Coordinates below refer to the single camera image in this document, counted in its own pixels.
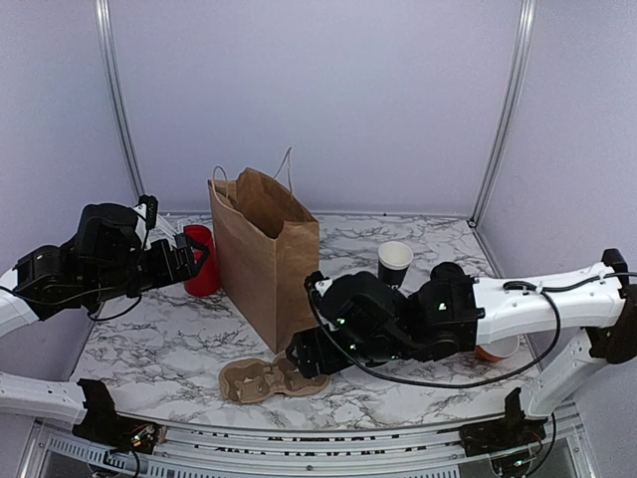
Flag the right aluminium frame post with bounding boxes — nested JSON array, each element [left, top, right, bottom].
[[470, 0, 537, 228]]

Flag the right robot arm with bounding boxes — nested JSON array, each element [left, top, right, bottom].
[[286, 249, 636, 455]]

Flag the brown paper bag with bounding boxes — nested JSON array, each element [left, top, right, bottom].
[[208, 149, 319, 354]]

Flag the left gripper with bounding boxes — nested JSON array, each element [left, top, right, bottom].
[[87, 232, 210, 305]]

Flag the red cylindrical holder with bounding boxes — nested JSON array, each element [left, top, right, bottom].
[[184, 225, 221, 297]]

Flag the left aluminium frame post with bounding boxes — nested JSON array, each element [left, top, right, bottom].
[[95, 0, 146, 196]]

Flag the orange white bowl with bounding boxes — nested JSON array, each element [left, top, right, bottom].
[[475, 336, 521, 362]]

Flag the cardboard cup carrier tray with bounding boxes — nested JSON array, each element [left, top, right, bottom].
[[218, 354, 331, 404]]

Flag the front aluminium rail base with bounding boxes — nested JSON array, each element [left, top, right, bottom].
[[18, 402, 598, 477]]

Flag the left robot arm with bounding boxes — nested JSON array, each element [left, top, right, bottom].
[[1, 195, 211, 446]]

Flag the aluminium frame post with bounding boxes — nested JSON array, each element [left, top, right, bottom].
[[95, 0, 146, 196], [470, 0, 537, 228]]

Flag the white wrapped straw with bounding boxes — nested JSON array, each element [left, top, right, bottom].
[[155, 214, 179, 247]]

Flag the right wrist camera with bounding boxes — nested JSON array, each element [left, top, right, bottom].
[[304, 271, 397, 342]]

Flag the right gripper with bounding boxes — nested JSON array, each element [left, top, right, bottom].
[[286, 324, 415, 379]]

